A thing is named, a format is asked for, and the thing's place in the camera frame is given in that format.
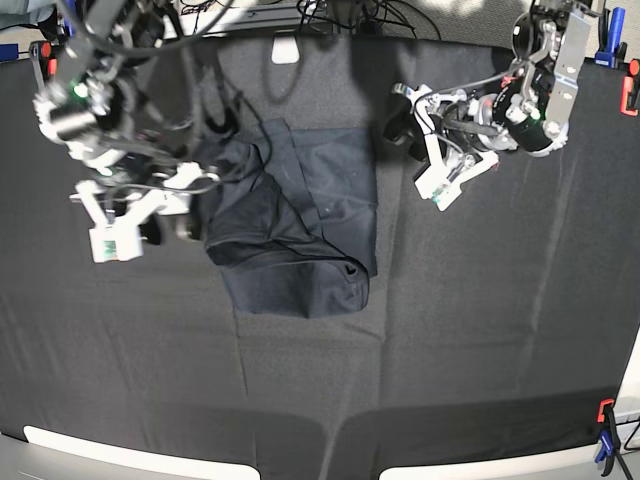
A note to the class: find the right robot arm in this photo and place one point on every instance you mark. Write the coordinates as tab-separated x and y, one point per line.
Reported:
95	89

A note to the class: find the dark navy t-shirt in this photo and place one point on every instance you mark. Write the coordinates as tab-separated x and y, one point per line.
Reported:
292	224

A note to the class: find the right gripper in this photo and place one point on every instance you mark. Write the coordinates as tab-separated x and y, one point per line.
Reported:
127	170

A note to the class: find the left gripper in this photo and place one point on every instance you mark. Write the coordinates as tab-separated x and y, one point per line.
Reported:
464	121

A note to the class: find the white tab at table edge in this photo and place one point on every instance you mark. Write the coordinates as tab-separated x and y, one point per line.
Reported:
285	51

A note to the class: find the orange clamp far right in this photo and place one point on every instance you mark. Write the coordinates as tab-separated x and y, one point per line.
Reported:
629	104

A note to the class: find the blue orange clamp near right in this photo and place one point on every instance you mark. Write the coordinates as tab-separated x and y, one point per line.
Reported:
610	450

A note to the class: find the black table cover cloth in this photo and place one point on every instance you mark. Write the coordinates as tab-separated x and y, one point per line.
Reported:
494	329

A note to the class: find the orange clamp far left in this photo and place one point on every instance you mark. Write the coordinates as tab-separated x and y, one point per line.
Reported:
43	57

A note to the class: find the blue bar clamp far right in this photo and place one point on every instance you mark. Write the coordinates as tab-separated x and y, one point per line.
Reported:
611	51

